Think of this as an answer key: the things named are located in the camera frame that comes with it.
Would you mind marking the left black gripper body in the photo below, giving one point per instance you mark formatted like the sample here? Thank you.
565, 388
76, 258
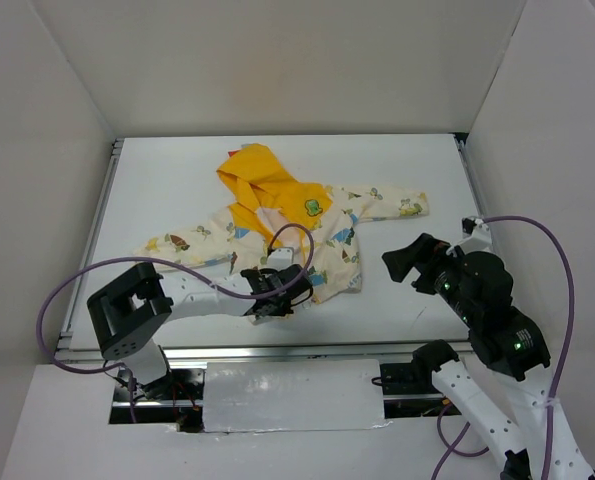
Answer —
287, 284

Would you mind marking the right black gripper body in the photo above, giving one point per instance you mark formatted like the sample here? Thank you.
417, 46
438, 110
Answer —
424, 270

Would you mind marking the yellow hooded printed child jacket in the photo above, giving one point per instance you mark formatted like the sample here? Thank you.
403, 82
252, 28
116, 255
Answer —
273, 209

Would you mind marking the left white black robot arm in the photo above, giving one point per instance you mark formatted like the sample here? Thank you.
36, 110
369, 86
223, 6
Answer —
128, 311

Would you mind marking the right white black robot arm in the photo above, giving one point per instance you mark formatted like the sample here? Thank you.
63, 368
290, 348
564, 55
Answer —
535, 441

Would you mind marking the white foil covered panel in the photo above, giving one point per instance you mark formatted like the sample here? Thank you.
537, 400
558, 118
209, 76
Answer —
313, 395

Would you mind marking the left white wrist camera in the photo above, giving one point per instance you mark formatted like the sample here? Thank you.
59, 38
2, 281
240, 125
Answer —
280, 259

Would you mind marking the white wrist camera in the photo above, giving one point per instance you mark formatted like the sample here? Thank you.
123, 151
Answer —
280, 259
476, 237

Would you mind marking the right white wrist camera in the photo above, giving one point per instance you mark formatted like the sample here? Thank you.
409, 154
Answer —
476, 237

